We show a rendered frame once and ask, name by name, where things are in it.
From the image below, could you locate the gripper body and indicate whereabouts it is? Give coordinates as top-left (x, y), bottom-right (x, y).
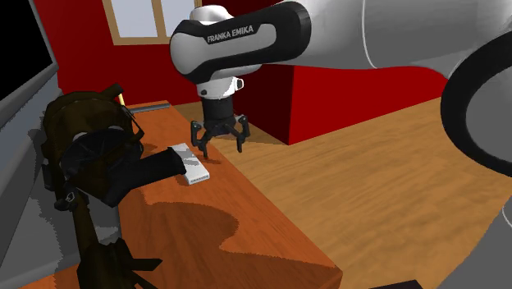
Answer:
top-left (200, 96), bottom-right (238, 131)

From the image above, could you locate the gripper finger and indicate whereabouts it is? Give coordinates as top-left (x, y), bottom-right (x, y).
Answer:
top-left (190, 121), bottom-right (221, 159)
top-left (223, 114), bottom-right (251, 154)

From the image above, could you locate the white flat box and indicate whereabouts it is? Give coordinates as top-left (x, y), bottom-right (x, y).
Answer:
top-left (167, 142), bottom-right (211, 186)

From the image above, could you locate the grey rod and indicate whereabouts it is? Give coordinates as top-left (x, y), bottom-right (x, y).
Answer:
top-left (131, 103), bottom-right (172, 114)

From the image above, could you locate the wooden desk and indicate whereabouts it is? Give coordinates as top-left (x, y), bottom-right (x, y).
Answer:
top-left (19, 99), bottom-right (344, 289)

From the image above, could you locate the window with wooden frame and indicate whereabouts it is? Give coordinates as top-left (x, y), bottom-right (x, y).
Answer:
top-left (101, 0), bottom-right (203, 46)

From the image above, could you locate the black screen with grey frame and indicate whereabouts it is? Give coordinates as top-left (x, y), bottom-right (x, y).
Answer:
top-left (0, 0), bottom-right (59, 129)

